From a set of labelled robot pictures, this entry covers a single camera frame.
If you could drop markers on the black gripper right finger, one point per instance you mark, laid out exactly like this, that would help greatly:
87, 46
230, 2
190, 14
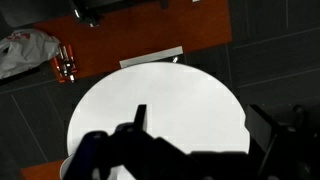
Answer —
260, 125

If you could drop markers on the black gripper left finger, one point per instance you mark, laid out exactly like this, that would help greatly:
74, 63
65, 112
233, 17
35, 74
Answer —
140, 117

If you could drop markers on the white bowl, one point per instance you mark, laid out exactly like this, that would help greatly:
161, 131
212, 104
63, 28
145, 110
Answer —
64, 167

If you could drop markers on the round white table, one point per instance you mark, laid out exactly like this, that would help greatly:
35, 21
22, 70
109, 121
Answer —
195, 127

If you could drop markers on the orange box with tools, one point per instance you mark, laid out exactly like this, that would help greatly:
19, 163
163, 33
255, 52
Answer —
64, 64

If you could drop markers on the white crumpled plastic bag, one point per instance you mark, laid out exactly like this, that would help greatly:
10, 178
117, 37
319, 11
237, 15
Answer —
25, 49

